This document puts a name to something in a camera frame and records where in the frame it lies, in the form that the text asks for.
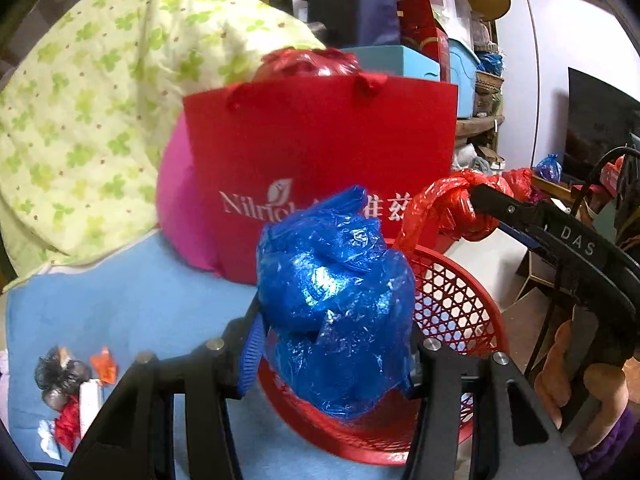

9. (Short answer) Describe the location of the blue plastic bag trash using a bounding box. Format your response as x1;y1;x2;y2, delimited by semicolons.
256;185;416;420

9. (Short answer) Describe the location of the small orange wrapper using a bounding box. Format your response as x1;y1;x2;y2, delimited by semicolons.
90;347;117;386

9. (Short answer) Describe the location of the orange-red plastic bag trash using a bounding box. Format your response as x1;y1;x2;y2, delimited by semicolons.
393;169;515;257

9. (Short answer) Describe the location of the black plastic bag trash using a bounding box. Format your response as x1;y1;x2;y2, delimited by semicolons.
34;346;92;412

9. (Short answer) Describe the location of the white tissue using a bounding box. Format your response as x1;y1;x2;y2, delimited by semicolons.
37;420;61;460

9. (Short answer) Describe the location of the red yellow medicine box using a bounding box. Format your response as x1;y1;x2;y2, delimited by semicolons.
79;379;103;438

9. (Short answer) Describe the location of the red plastic bag trash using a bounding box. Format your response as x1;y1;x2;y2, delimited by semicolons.
54;396;81;453

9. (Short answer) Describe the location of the person's right hand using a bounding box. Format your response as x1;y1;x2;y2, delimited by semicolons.
534;321;628;455

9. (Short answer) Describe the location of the red mesh plastic basket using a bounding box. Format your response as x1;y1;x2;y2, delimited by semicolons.
258;246;509;466

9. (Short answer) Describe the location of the blue bed blanket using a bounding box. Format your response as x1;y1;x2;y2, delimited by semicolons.
6;233;402;479

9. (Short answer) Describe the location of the magenta pillow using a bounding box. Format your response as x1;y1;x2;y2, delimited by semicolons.
155;113;219;275

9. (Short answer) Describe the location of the red Nilrich paper bag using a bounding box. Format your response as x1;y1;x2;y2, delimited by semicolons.
183;75;458;284

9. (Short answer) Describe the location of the blue plastic storage bin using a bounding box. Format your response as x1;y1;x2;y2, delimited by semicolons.
448;38;480;119

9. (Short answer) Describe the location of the red plastic bag in paper bag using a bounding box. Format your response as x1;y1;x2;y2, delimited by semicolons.
253;48;362;82

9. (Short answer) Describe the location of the green clover pattern quilt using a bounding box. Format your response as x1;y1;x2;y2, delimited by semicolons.
1;0;318;278

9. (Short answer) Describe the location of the light blue cardboard box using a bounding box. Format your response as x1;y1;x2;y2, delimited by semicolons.
344;44;440;81

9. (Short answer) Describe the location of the round wooden shelf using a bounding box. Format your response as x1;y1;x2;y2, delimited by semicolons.
466;0;511;144

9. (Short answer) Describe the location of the red gift box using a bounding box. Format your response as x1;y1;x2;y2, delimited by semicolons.
397;0;450;82

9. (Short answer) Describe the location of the navy fabric bag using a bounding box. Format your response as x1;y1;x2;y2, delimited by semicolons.
307;0;400;48

